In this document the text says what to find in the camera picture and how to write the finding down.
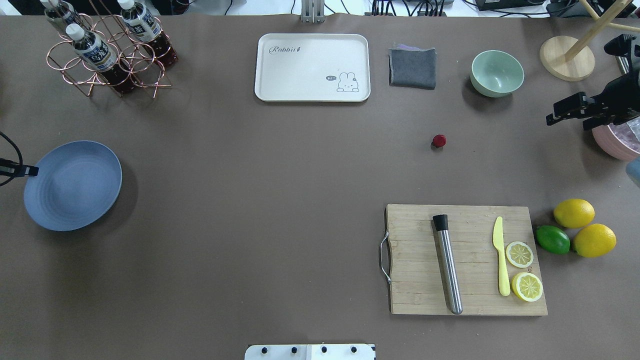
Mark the copper wire bottle rack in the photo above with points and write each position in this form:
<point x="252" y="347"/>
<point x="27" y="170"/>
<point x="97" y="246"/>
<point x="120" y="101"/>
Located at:
<point x="146" y="73"/>

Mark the lemon half slice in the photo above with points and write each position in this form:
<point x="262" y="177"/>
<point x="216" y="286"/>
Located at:
<point x="527" y="286"/>
<point x="519" y="254"/>

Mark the steel muddler black cap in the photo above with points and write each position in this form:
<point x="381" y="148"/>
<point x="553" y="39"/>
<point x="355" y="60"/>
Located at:
<point x="449" y="271"/>

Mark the wooden cup tree stand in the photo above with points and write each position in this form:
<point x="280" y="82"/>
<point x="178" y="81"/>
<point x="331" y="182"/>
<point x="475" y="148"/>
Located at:
<point x="570" y="59"/>

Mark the cream rabbit tray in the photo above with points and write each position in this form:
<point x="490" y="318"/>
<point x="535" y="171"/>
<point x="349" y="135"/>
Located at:
<point x="312" y="67"/>

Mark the pink bowl with ice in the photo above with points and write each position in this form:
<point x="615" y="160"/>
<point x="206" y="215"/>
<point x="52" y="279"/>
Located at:
<point x="619" y="141"/>

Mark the dark drink bottle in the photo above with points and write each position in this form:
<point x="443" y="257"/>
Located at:
<point x="98" y="55"/>
<point x="147" y="30"/>
<point x="60" y="14"/>

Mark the green lime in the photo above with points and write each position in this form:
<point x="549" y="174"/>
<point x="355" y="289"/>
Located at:
<point x="552" y="239"/>

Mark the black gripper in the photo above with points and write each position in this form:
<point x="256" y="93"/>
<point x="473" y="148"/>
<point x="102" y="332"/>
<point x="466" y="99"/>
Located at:
<point x="621" y="98"/>

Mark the blue round plate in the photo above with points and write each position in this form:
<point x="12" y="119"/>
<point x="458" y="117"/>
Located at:
<point x="77" y="184"/>

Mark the yellow plastic knife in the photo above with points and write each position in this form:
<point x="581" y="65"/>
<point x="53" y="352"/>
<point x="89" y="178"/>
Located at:
<point x="499" y="245"/>

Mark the whole yellow lemon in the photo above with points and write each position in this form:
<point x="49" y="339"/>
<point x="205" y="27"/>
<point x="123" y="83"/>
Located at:
<point x="594" y="240"/>
<point x="574" y="213"/>

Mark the aluminium frame post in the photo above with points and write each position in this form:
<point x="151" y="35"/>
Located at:
<point x="312" y="11"/>

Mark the grey folded cloth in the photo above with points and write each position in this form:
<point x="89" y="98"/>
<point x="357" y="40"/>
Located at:
<point x="413" y="67"/>

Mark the mint green bowl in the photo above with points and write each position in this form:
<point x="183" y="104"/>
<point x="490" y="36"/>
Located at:
<point x="496" y="74"/>

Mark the wooden cutting board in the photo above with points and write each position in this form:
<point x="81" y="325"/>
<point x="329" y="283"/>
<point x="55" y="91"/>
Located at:
<point x="416" y="271"/>

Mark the small red strawberry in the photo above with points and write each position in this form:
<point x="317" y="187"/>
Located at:
<point x="439" y="141"/>

